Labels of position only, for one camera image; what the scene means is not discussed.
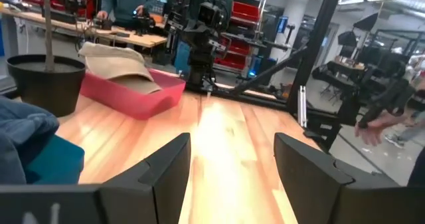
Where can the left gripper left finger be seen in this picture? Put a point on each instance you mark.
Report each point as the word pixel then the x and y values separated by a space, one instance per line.
pixel 156 190

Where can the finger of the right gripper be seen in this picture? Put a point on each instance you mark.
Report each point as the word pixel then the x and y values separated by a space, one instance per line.
pixel 220 48
pixel 175 23

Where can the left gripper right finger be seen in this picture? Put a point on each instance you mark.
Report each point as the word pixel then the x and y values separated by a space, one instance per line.
pixel 315 190

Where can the beige cap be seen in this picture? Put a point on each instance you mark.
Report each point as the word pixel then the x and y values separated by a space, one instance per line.
pixel 139 84
pixel 113 61

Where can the blue denim cap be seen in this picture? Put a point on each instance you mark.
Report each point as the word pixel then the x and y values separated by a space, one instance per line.
pixel 23 124

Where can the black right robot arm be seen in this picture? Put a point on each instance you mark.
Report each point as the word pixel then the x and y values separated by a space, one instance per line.
pixel 201 67

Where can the wooden workbench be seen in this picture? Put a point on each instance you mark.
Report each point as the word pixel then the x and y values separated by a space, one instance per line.
pixel 139 39

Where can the red bin rack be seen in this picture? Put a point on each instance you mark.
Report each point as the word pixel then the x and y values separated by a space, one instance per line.
pixel 244 13

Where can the person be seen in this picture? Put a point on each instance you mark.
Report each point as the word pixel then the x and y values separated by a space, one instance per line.
pixel 388 97
pixel 124 1

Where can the small blue screen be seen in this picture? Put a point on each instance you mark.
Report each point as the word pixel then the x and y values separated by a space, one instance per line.
pixel 282 24

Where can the person's hand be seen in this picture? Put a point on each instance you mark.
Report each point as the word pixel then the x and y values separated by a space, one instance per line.
pixel 372 131

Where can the pink plastic bin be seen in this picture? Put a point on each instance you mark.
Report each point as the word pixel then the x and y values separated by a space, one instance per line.
pixel 133 104

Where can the blue plastic bin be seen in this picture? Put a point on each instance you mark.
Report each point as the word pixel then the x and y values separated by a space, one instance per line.
pixel 56 164

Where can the potted green plant black pot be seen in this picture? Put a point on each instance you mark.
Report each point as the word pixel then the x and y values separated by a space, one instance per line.
pixel 46 84

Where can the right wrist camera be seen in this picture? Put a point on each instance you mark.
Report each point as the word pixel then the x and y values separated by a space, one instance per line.
pixel 210 16

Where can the silver metal bracket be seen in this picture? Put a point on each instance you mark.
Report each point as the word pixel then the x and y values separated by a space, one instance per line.
pixel 301 107

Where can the black aluminium table frame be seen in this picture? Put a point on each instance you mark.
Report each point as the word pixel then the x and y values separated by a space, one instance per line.
pixel 315 51

